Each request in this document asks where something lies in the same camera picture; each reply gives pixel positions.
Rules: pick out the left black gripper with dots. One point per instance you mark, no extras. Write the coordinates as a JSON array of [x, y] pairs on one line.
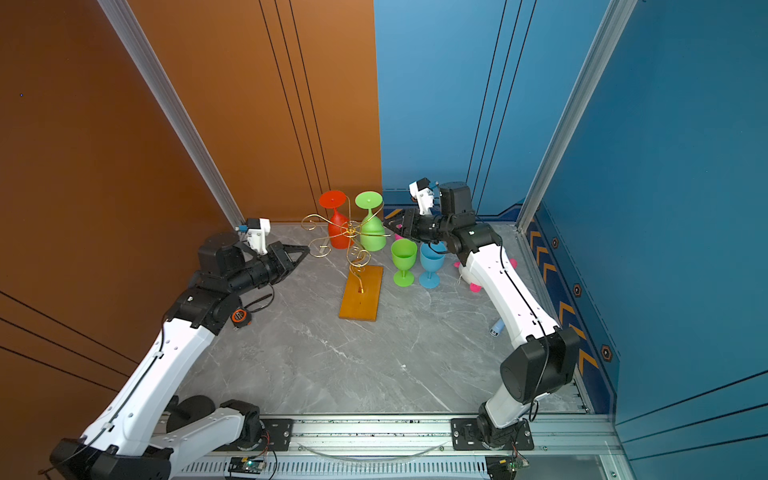
[[277, 253]]

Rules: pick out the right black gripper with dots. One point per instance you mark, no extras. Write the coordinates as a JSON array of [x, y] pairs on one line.
[[411, 220]]

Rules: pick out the green wine glass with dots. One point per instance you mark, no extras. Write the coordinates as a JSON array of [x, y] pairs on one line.
[[404, 255], [372, 232]]

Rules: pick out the light blue wine glass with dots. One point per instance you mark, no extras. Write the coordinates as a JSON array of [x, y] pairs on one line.
[[431, 264]]

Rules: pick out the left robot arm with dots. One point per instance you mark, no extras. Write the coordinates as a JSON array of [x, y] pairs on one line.
[[121, 443]]

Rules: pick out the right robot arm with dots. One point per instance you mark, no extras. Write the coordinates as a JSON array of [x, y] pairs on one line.
[[544, 354]]

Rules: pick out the red wine glass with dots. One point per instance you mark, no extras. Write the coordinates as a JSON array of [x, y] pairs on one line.
[[338, 223]]

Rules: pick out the wooden rack base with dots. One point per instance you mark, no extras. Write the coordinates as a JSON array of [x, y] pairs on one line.
[[361, 296]]

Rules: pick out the white pink plush toy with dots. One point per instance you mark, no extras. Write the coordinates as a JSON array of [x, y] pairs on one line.
[[467, 276]]

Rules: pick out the orange black tape measure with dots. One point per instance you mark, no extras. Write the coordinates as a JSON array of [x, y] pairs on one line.
[[241, 317]]

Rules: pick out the small blue grey clip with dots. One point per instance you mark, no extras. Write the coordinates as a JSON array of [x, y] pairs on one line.
[[497, 328]]

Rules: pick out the left circuit board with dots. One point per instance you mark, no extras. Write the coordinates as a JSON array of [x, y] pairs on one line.
[[244, 466]]

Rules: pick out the circuit board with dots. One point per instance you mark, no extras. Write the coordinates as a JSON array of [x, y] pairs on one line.
[[244, 466], [505, 467]]

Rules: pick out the right circuit board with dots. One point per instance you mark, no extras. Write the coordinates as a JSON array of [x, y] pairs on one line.
[[505, 467]]

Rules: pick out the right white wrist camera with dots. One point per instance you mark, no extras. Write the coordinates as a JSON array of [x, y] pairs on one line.
[[422, 193]]

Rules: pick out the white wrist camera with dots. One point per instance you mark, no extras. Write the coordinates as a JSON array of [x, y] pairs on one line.
[[255, 231], [422, 193]]

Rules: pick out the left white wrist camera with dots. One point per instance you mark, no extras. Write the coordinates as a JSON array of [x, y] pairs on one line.
[[255, 231]]

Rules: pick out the gold wire glass rack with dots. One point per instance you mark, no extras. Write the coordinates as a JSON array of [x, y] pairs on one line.
[[357, 256]]

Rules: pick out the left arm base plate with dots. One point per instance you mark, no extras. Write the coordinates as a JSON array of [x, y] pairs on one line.
[[276, 435]]

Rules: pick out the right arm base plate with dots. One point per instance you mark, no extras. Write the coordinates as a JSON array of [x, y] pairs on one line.
[[474, 435]]

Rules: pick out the aluminium front rail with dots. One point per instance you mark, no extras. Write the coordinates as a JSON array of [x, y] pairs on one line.
[[419, 446]]

